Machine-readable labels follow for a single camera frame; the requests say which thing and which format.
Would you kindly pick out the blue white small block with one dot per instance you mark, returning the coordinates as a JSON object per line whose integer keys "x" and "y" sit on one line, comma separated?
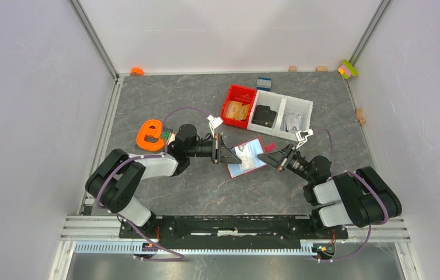
{"x": 264, "y": 83}

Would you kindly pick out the colourful toy brick stack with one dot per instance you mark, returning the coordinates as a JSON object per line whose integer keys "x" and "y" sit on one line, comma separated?
{"x": 347, "y": 70}

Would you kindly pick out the silver cards in white bin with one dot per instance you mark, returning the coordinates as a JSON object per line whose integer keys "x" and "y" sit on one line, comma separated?
{"x": 293, "y": 122}

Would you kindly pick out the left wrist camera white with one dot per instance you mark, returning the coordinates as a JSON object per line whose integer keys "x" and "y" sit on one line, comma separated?
{"x": 214, "y": 123}

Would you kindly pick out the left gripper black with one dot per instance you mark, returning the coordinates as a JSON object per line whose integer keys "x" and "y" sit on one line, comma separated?
{"x": 223, "y": 154}

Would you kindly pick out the black cards in white bin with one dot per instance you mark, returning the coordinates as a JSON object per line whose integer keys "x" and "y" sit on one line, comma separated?
{"x": 264, "y": 116}

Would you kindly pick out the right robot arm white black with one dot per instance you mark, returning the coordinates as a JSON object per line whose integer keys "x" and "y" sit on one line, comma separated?
{"x": 360, "y": 198}

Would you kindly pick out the wooden piece right edge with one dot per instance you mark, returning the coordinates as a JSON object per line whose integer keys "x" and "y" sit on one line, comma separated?
{"x": 359, "y": 112}

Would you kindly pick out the small orange cap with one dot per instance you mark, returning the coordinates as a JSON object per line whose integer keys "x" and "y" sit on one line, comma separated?
{"x": 136, "y": 71}

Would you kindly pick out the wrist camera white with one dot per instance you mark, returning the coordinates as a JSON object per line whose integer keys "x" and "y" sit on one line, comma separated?
{"x": 302, "y": 137}
{"x": 214, "y": 123}

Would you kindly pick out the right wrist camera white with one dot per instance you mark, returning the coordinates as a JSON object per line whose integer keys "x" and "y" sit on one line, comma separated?
{"x": 302, "y": 137}

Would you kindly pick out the white divided plastic bin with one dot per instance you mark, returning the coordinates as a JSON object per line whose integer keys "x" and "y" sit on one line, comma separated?
{"x": 281, "y": 104}

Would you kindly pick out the green toy brick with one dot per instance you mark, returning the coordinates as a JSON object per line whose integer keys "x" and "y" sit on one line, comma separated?
{"x": 165, "y": 135}

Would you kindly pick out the red leather card holder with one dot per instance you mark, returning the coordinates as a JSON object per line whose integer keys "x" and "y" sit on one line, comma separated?
{"x": 233, "y": 169}

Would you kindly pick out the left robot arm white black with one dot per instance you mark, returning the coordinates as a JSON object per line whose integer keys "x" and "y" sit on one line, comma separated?
{"x": 115, "y": 181}

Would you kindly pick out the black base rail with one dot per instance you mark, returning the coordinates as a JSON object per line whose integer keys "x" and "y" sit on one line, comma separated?
{"x": 297, "y": 226}

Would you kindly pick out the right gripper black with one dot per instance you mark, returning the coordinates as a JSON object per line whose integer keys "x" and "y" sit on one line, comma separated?
{"x": 273, "y": 157}

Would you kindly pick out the red plastic bin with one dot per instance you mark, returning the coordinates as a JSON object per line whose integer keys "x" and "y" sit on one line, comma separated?
{"x": 243, "y": 94}

